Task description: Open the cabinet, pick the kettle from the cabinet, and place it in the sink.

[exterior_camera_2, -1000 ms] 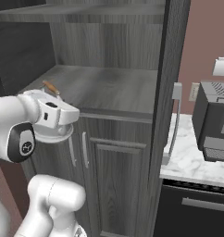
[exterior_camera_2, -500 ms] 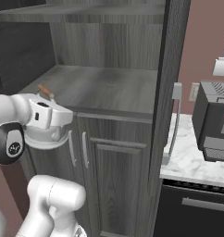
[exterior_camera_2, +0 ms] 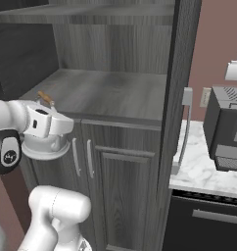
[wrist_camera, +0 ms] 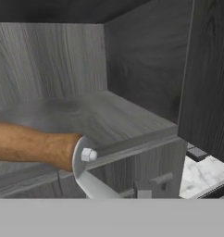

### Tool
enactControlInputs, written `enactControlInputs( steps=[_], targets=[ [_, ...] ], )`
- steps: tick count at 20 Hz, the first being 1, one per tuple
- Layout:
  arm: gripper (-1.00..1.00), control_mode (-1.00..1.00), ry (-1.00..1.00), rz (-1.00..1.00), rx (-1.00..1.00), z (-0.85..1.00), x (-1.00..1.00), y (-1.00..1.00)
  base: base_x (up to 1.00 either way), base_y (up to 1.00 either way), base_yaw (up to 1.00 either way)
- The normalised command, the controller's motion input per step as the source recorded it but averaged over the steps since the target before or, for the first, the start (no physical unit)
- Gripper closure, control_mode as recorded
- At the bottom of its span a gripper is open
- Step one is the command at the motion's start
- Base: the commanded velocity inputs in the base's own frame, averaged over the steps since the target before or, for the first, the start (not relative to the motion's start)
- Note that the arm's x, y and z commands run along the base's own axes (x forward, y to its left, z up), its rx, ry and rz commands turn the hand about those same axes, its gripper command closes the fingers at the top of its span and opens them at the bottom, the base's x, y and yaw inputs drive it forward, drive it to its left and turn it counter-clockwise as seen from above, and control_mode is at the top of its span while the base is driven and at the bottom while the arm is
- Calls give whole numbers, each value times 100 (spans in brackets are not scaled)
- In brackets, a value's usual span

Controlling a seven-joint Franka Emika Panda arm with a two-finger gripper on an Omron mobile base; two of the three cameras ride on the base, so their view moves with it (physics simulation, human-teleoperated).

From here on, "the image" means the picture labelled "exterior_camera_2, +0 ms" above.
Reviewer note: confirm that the black coffee machine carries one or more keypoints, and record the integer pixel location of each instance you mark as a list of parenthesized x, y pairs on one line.
[(225, 130)]

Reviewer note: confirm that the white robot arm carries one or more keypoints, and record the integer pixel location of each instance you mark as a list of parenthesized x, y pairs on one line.
[(9, 117)]

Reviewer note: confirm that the dark open cabinet door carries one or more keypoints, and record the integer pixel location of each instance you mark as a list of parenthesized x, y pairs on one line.
[(179, 65)]

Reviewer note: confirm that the black dishwasher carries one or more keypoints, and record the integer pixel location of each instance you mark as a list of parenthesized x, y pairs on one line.
[(202, 235)]

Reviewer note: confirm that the beige wall socket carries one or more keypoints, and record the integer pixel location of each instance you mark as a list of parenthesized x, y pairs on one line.
[(205, 97)]

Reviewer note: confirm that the grey wood narrow cupboard door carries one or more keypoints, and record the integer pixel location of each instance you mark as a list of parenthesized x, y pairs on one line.
[(55, 183)]

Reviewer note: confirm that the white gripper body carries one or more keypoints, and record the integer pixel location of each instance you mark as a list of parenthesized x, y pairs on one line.
[(61, 125)]

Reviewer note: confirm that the grey wood tall cabinet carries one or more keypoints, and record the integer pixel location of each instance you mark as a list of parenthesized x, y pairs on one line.
[(110, 91)]

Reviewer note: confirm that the grey wood panelled cupboard door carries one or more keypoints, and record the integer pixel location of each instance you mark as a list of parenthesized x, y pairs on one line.
[(123, 189)]

